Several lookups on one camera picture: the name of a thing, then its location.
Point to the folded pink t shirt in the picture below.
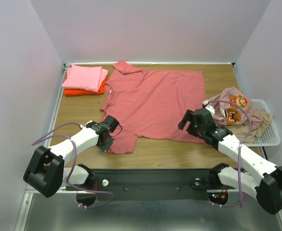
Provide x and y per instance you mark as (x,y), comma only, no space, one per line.
(85,78)

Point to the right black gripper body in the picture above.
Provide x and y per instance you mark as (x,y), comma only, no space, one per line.
(188,119)

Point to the mauve pixel print t shirt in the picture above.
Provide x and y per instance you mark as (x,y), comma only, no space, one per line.
(232,108)

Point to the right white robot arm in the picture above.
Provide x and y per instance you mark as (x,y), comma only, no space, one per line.
(255,176)

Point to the white plastic laundry basket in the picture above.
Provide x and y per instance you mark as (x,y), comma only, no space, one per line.
(271,134)

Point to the folded orange t shirt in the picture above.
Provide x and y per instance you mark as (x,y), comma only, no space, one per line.
(79,92)

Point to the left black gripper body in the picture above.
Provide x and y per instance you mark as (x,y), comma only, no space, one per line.
(105,146)

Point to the beige t shirt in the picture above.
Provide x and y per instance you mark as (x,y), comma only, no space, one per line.
(240,131)

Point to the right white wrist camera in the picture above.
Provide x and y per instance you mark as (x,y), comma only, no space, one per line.
(209,107)

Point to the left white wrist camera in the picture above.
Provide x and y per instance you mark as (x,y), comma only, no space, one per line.
(87,124)

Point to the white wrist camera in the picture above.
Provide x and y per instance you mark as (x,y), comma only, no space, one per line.
(87,124)
(209,107)

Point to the dusty rose t shirt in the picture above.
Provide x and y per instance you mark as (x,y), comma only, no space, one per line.
(150,103)

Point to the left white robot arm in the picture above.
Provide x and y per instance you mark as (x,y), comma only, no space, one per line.
(51,168)

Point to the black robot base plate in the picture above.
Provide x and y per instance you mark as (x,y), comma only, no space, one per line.
(157,184)

